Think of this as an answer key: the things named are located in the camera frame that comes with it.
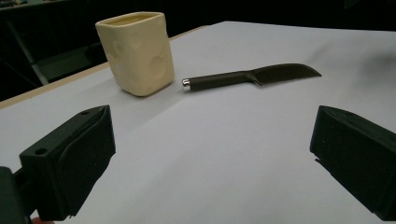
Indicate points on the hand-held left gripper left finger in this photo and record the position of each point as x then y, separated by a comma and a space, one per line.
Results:
77, 161

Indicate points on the black knife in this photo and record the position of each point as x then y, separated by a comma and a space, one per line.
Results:
218, 81

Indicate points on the white table mat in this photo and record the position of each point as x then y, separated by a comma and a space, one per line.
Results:
218, 149

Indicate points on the cream ceramic cup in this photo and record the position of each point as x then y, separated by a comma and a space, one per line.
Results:
140, 59

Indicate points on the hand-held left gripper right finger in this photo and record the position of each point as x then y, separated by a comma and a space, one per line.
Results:
358, 155

